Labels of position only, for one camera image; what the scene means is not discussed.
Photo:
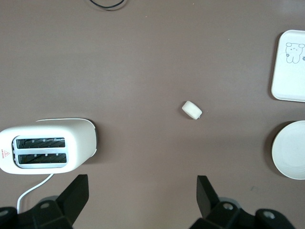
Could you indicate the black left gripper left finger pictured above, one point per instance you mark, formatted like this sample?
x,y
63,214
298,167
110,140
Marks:
x,y
75,195

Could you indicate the cream square tray animal print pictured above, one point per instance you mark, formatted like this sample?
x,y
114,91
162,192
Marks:
x,y
289,76

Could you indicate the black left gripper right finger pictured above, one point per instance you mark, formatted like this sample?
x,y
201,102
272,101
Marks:
x,y
206,198

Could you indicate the cream round plate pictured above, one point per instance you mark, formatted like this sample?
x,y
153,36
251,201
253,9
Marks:
x,y
290,150

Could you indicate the small white steamed bun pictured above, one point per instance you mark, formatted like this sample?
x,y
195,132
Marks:
x,y
192,109

